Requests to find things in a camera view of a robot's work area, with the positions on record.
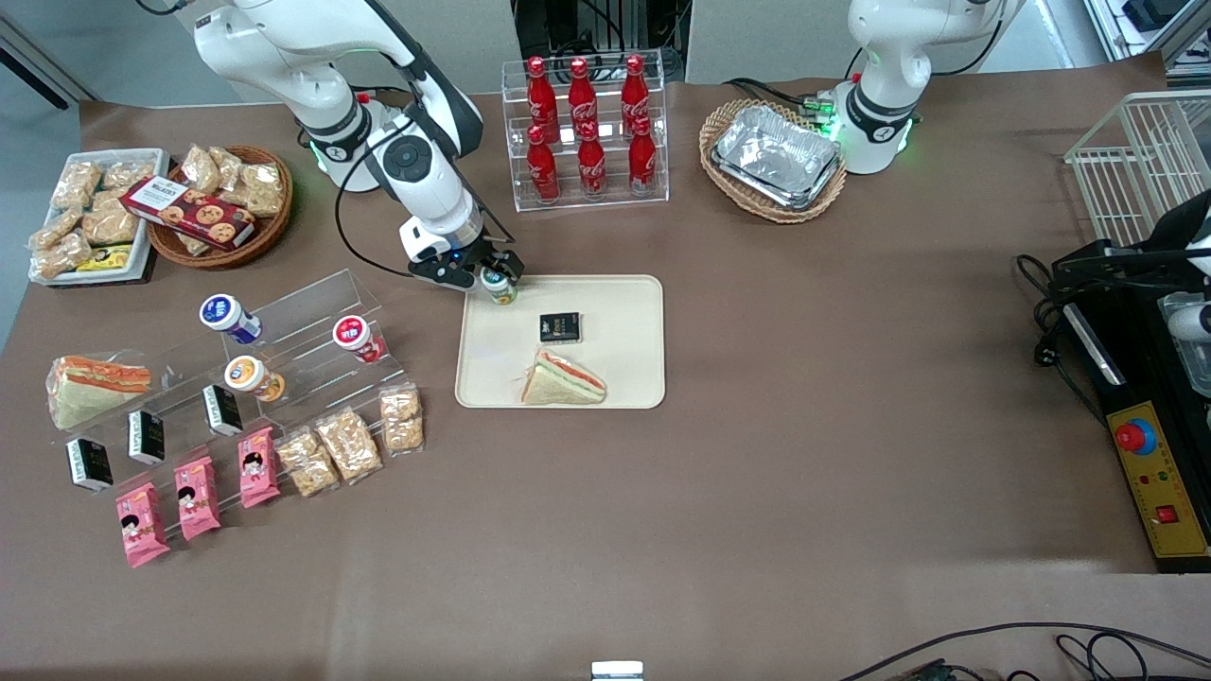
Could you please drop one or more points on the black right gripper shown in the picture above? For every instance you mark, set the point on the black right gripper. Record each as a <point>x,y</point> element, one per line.
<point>489,255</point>

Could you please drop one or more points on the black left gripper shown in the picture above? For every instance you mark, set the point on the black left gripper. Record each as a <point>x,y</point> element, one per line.
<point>1156,242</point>

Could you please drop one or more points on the green-lid gum bottle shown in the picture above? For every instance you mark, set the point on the green-lid gum bottle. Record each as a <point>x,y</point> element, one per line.
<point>499,288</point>

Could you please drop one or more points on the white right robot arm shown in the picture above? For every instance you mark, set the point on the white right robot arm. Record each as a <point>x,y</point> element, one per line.
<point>284,38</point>

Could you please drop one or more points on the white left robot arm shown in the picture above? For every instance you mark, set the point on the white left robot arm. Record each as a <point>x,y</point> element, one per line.
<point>889,57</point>

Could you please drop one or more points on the beige plastic tray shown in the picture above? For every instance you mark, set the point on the beige plastic tray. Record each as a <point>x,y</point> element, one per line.
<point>501,350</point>

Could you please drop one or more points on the red-lid gum bottle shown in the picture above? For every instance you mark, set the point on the red-lid gum bottle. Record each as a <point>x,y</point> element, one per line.
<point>355,336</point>

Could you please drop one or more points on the orange-lid gum bottle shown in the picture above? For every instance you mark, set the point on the orange-lid gum bottle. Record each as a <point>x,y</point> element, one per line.
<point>248,375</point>

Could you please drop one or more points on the blue-lid gum bottle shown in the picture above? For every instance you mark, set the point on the blue-lid gum bottle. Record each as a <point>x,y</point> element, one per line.
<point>227,317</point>

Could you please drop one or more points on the aluminium foil tray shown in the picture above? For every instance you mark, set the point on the aluminium foil tray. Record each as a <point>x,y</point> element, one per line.
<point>776,156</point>

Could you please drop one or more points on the white rectangular snack tray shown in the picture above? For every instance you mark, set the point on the white rectangular snack tray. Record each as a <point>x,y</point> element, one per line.
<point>156,156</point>

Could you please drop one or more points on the small black snack box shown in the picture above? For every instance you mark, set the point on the small black snack box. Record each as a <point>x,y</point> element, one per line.
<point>560,327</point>
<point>223,410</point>
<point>147,437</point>
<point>90,464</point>

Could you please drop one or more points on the red cola bottle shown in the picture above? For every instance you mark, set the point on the red cola bottle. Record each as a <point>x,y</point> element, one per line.
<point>582,95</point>
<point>541,99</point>
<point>543,170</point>
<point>592,168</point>
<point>635,93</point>
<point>642,163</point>

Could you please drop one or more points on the wrapped triangle sandwich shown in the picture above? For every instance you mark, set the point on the wrapped triangle sandwich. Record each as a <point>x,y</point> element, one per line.
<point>563,383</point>
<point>95,392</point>

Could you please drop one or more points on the clear acrylic bottle rack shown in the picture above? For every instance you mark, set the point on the clear acrylic bottle rack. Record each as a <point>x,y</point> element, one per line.
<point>615,203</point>

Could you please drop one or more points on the clear plastic container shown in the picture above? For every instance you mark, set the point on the clear plastic container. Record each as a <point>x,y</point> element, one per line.
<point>1194,374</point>

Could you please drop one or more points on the clear-wrapped rice cracker pack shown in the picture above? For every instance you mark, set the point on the clear-wrapped rice cracker pack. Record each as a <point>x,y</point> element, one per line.
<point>307,463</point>
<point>348,445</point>
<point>402,419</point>

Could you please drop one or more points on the small clear acrylic step stand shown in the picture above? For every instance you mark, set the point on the small clear acrylic step stand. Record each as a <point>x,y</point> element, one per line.
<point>303,303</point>

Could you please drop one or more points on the dark brown wicker basket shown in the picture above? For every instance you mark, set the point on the dark brown wicker basket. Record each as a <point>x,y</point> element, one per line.
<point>270,232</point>

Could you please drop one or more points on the black yellow control box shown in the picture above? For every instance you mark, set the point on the black yellow control box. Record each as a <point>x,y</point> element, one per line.
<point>1159,492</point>

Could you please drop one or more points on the clear puffed snack bag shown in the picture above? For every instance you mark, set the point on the clear puffed snack bag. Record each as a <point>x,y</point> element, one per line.
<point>230,163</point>
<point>76,184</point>
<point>55,230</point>
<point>61,257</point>
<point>128,175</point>
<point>201,170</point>
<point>194,244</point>
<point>109,222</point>
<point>263,189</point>

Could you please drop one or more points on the black equipment rack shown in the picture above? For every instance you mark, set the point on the black equipment rack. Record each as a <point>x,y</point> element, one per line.
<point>605,24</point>

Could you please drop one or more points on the light tan wicker basket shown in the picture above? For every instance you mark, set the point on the light tan wicker basket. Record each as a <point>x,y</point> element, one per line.
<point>771,213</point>

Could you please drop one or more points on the pink snack packet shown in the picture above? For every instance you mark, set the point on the pink snack packet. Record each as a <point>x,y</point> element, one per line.
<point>142,525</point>
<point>198,498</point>
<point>258,467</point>

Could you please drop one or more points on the dark red cookie box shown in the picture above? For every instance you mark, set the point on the dark red cookie box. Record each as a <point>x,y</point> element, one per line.
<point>189,213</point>

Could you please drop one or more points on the brown table cloth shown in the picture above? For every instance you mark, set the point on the brown table cloth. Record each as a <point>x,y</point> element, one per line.
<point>804,426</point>

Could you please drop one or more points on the wide clear acrylic step stand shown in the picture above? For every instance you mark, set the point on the wide clear acrylic step stand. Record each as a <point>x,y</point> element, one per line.
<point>180,397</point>

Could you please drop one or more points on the yellow snack packet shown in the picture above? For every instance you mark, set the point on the yellow snack packet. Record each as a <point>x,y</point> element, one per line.
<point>106,258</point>

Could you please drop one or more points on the small white device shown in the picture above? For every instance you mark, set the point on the small white device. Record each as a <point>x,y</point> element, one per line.
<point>617,672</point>

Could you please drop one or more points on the dark metal beam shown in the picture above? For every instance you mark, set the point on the dark metal beam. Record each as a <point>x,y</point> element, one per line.
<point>38,72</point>

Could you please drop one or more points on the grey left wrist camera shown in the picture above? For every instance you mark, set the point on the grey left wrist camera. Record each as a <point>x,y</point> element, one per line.
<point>1190,322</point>

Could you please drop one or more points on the metal shelf frame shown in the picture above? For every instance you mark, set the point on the metal shelf frame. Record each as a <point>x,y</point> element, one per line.
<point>1145,19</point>

